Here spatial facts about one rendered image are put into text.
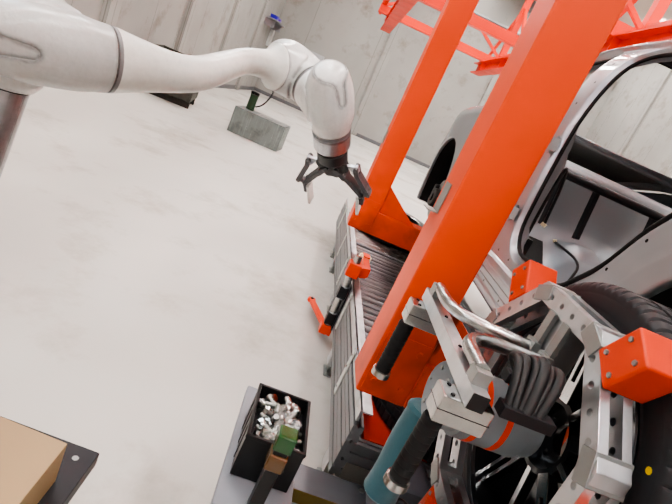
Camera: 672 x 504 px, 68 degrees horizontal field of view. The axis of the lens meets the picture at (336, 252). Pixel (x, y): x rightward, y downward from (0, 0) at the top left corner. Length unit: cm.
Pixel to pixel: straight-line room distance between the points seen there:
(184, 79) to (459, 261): 87
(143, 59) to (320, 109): 39
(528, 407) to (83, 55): 82
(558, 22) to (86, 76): 105
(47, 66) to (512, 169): 106
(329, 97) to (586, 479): 81
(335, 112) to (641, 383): 74
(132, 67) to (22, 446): 79
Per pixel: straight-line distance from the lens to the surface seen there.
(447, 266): 143
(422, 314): 112
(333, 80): 107
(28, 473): 122
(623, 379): 87
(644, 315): 102
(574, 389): 113
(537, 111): 141
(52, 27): 83
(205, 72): 95
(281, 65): 117
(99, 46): 84
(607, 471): 88
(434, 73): 330
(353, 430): 178
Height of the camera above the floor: 129
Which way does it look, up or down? 17 degrees down
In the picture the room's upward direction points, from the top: 25 degrees clockwise
